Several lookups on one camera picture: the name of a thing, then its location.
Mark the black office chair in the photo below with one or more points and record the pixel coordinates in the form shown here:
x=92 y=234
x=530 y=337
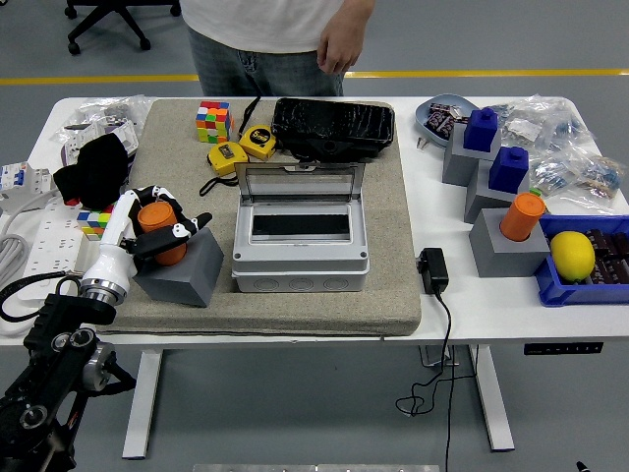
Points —
x=105 y=19

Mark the yellow lemon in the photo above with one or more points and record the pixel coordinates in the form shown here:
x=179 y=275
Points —
x=572 y=255

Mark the grey-brown mat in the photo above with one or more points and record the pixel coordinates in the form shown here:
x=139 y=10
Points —
x=393 y=246

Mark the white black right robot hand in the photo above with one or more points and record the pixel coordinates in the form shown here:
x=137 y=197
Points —
x=582 y=467

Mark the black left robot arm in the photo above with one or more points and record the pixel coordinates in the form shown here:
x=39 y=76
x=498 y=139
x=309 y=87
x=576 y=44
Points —
x=54 y=344

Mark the person's forearm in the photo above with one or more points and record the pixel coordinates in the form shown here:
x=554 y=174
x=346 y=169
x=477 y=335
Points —
x=351 y=12

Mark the black plastic tray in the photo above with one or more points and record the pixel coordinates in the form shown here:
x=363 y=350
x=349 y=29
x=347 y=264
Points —
x=334 y=123

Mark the black power adapter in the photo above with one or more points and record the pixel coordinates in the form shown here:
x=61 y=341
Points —
x=433 y=270

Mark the clear bag of parts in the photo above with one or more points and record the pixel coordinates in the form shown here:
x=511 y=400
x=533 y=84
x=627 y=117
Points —
x=545 y=120
x=108 y=110
x=580 y=172

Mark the blue-grey plate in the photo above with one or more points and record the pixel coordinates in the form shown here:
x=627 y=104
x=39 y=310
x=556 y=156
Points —
x=422 y=120

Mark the black cloth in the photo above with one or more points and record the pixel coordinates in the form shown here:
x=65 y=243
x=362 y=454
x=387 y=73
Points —
x=100 y=167

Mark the small green object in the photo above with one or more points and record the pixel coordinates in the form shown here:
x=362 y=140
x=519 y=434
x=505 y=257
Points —
x=535 y=192

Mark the blue bottle-shaped block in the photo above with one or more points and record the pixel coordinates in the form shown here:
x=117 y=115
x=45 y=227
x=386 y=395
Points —
x=508 y=169
x=481 y=130

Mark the white power strip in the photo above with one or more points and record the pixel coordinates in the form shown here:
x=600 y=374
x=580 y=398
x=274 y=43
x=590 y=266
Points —
x=54 y=246

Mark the person's hand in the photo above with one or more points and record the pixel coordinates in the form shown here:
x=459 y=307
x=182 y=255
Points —
x=339 y=49

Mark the grey under-table bracket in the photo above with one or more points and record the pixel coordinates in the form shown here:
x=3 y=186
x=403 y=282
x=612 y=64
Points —
x=432 y=359

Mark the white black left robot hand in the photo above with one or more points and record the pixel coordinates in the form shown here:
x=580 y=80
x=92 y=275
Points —
x=110 y=255

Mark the orange cylinder battery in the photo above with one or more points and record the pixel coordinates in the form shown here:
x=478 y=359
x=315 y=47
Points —
x=523 y=216
x=157 y=218

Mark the white table leg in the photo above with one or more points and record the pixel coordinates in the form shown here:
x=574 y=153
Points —
x=494 y=403
x=142 y=403

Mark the grey block holder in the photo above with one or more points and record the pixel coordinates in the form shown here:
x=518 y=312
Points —
x=484 y=201
x=459 y=167

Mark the yellow tape measure 5m print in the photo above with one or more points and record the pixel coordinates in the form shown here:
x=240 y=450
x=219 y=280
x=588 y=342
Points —
x=259 y=142

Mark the colourful puzzle cube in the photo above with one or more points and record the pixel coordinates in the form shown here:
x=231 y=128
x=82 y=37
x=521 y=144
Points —
x=213 y=122
x=96 y=223

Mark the wrapped dark candies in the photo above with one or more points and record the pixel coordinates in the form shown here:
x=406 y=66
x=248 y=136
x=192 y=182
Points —
x=442 y=120

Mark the white circuit breaker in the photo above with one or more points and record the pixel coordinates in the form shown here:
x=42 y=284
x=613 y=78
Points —
x=24 y=182

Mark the black table control panel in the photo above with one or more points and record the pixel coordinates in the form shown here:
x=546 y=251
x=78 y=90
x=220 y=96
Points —
x=562 y=348

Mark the person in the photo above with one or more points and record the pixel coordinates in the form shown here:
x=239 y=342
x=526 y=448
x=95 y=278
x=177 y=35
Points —
x=255 y=29

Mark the blue plastic bin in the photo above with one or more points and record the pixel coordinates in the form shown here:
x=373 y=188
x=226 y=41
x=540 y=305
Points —
x=589 y=294

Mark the small metal clip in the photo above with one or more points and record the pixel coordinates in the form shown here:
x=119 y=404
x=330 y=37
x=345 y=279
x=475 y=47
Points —
x=422 y=142

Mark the grey electrical box clear lid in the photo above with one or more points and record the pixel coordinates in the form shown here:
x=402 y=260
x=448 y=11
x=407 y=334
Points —
x=300 y=265

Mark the white wall socket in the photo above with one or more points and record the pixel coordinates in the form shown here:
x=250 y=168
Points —
x=125 y=137

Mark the grey cube holder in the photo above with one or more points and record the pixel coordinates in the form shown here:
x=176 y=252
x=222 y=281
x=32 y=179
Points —
x=191 y=280
x=506 y=260

